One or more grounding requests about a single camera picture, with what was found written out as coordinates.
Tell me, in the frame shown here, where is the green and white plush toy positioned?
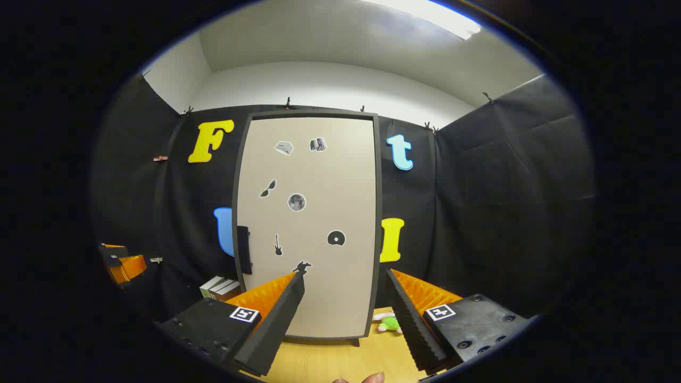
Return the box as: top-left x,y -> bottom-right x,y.
372,311 -> 403,334

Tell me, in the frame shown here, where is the black cabinet door handle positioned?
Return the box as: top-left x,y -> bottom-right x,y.
237,226 -> 252,275

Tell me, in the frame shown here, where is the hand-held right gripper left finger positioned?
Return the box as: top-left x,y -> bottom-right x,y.
159,271 -> 306,378

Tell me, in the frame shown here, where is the dark grey cabinet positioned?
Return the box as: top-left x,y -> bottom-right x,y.
231,109 -> 383,347

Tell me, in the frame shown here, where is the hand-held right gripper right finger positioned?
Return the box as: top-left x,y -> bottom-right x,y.
386,268 -> 535,374

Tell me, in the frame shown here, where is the green spine book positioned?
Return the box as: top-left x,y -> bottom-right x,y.
200,276 -> 225,298

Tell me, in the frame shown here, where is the black backdrop cloth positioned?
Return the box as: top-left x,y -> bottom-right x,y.
90,72 -> 596,325

